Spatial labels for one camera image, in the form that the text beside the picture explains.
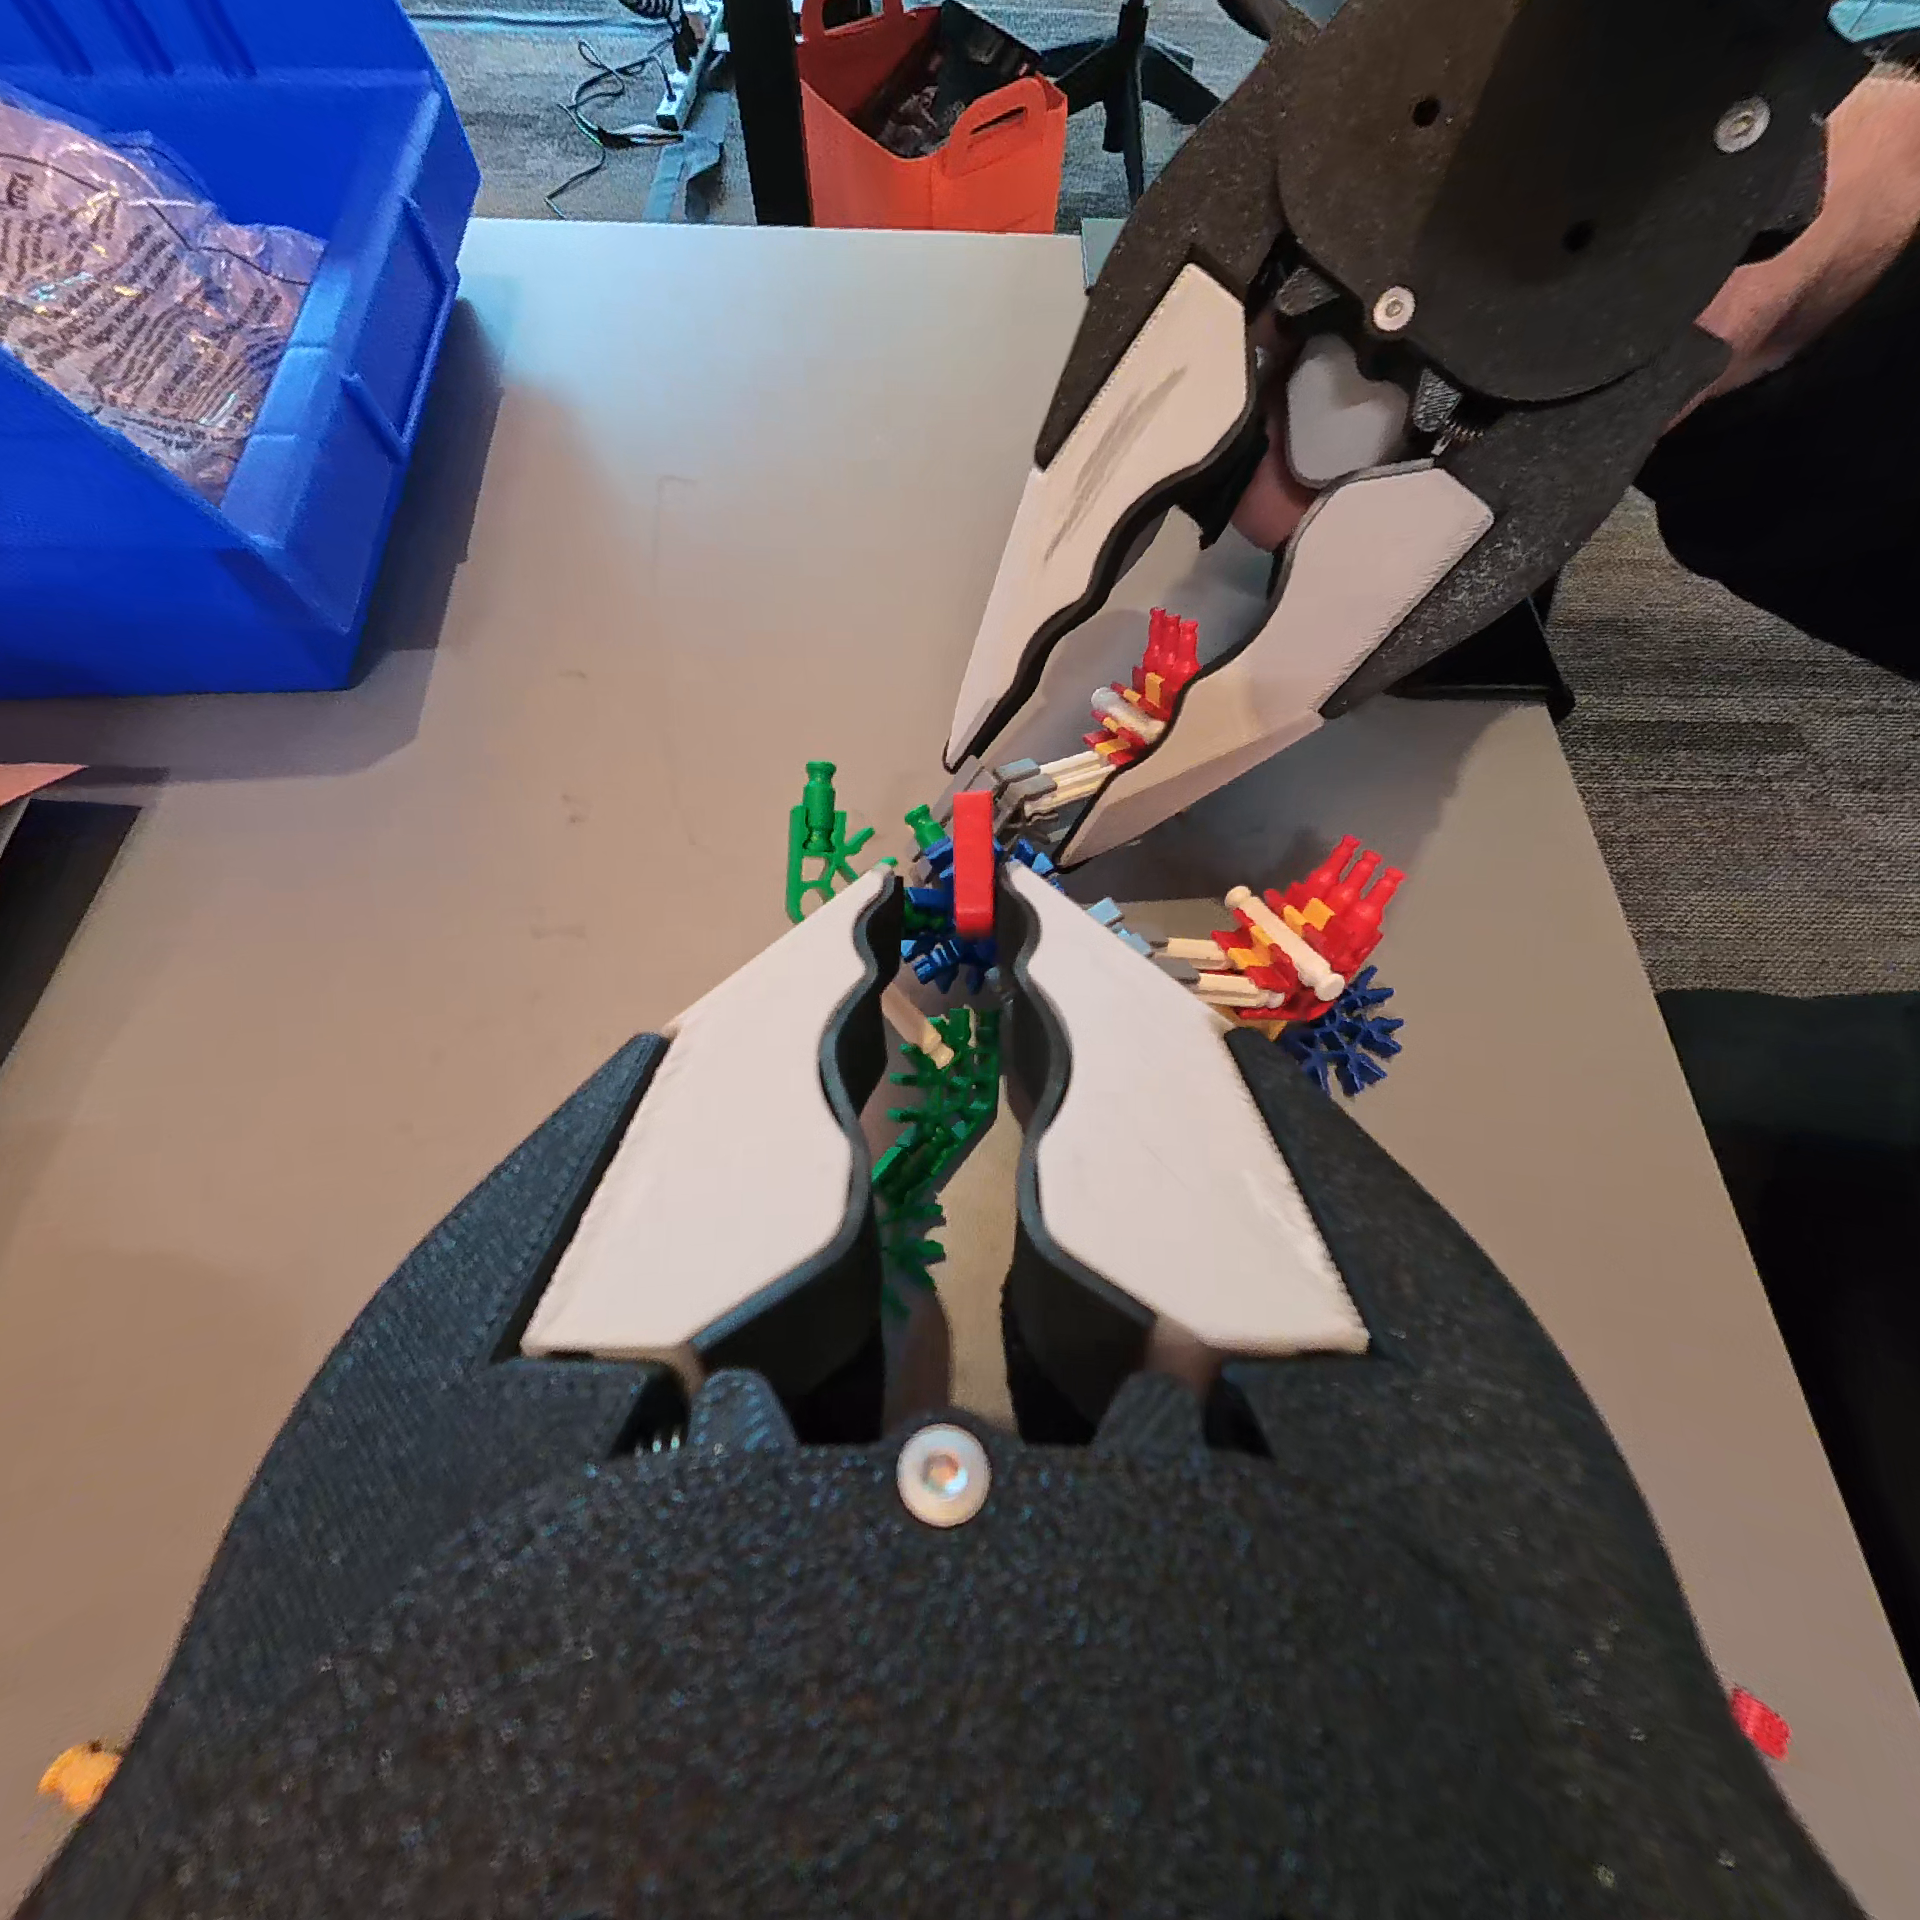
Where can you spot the person's black clothed body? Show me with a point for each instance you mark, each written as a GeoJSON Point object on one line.
{"type": "Point", "coordinates": [1832, 1197]}

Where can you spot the blue plastic bin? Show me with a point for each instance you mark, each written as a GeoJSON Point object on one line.
{"type": "Point", "coordinates": [226, 599]}

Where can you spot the person's right hand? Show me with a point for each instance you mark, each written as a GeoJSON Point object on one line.
{"type": "Point", "coordinates": [1848, 208]}

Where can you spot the red fan connector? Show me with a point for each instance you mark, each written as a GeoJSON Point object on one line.
{"type": "Point", "coordinates": [972, 869]}

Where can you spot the blue and green toy model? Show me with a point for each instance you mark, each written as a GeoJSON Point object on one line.
{"type": "Point", "coordinates": [917, 1172]}

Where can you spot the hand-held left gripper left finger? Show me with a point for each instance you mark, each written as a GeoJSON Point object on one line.
{"type": "Point", "coordinates": [704, 1172]}

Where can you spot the black chair base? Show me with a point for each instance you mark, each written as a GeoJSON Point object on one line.
{"type": "Point", "coordinates": [1115, 58]}

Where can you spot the yellow toy piece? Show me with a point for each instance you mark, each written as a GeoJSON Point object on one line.
{"type": "Point", "coordinates": [80, 1774]}

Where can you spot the orange tote bag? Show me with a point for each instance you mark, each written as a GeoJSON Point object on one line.
{"type": "Point", "coordinates": [902, 164]}

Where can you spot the clear plastic bag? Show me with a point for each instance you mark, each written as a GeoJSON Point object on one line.
{"type": "Point", "coordinates": [135, 299]}

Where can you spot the blue snowflake connector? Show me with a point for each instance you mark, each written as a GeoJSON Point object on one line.
{"type": "Point", "coordinates": [1352, 1040]}

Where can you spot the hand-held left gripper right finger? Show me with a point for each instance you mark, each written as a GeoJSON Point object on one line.
{"type": "Point", "coordinates": [1184, 1181]}

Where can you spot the small red piece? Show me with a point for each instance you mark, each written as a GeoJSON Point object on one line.
{"type": "Point", "coordinates": [1755, 1721]}

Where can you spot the red yellow claw toy assembly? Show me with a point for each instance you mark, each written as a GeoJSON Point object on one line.
{"type": "Point", "coordinates": [1166, 670]}
{"type": "Point", "coordinates": [1319, 933]}

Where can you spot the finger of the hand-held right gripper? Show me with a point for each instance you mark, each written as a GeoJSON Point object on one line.
{"type": "Point", "coordinates": [1107, 448]}
{"type": "Point", "coordinates": [1352, 599]}

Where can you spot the white power strip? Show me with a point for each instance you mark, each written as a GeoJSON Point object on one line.
{"type": "Point", "coordinates": [683, 83]}

